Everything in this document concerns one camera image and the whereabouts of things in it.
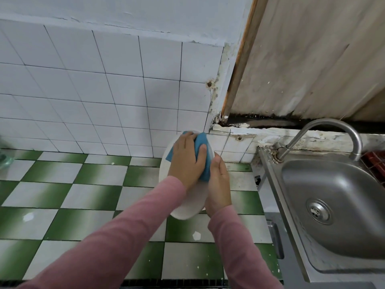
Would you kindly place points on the person's right hand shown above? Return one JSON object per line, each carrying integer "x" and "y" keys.
{"x": 219, "y": 186}

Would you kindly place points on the person's left hand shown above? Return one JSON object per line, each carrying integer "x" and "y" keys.
{"x": 185, "y": 162}

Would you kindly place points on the blue cleaning cloth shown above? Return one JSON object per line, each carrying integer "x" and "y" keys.
{"x": 201, "y": 140}

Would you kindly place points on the white plate orange flowers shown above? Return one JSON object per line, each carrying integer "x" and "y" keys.
{"x": 192, "y": 204}

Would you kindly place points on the person's right forearm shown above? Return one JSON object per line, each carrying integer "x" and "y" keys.
{"x": 246, "y": 252}

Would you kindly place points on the person's left forearm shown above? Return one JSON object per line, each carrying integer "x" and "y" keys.
{"x": 102, "y": 243}

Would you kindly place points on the green checkered tile countertop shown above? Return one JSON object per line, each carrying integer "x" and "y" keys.
{"x": 72, "y": 192}

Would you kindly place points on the stainless steel sink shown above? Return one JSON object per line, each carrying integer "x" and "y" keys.
{"x": 343, "y": 195}

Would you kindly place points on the chrome faucet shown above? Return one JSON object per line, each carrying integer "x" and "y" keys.
{"x": 331, "y": 122}

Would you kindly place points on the weathered wooden board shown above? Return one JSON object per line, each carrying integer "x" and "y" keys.
{"x": 301, "y": 57}

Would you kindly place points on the clear bottle with green liquid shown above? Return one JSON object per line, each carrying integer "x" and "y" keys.
{"x": 5, "y": 159}

